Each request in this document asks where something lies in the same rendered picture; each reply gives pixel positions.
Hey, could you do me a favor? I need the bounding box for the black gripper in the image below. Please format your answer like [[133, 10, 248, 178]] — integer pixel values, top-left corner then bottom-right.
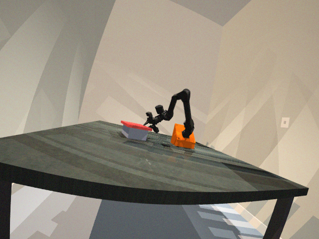
[[143, 112, 161, 133]]

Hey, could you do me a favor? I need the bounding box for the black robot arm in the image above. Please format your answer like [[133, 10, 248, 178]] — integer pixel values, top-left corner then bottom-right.
[[155, 89, 194, 138]]

